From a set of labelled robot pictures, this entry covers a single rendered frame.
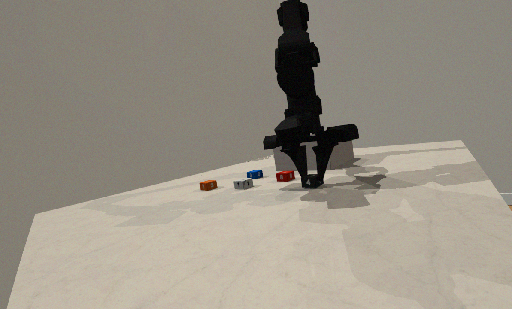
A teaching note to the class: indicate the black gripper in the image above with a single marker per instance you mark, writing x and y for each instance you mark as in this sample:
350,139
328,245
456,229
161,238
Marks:
326,140

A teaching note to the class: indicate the orange block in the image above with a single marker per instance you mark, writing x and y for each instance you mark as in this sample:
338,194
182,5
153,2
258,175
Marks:
208,185

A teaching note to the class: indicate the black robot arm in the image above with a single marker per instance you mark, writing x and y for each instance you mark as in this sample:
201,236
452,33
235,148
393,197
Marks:
294,59

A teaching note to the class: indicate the red block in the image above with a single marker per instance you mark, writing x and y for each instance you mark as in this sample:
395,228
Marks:
285,176

